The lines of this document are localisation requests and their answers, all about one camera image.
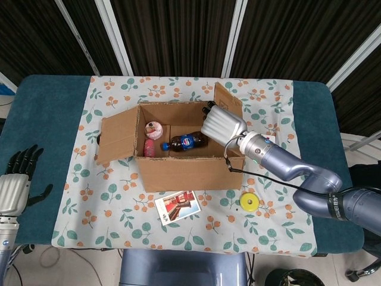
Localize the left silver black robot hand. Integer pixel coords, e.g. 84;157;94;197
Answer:
0;144;54;217

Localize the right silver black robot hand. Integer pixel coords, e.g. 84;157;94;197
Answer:
201;101;248;147

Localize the brown cardboard box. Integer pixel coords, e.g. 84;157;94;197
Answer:
95;82;246;194

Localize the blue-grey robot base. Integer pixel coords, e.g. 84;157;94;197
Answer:
118;248;249;286

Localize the pepsi cola bottle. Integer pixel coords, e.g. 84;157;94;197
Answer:
162;130;208;153

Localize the pink round container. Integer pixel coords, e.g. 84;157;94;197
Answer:
145;120;164;140

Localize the yellow disc with hole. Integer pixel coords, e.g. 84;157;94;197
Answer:
240;192;260;212

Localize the red building postcard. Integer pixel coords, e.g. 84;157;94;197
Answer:
154;190;200;224

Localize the teal table cover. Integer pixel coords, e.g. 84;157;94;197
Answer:
0;74;366;257

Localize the blue and white box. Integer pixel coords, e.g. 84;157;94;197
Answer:
0;71;18;97

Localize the floral print tablecloth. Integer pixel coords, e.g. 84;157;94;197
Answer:
51;74;318;257

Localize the white metal rack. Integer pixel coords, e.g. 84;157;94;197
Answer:
339;130;381;154

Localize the black round bin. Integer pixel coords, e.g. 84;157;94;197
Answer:
266;269;316;286

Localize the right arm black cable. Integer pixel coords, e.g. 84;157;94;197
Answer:
223;135;302;189

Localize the white partition frame post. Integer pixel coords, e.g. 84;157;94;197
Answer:
222;0;248;77
95;0;134;76
326;31;381;90
55;0;99;76

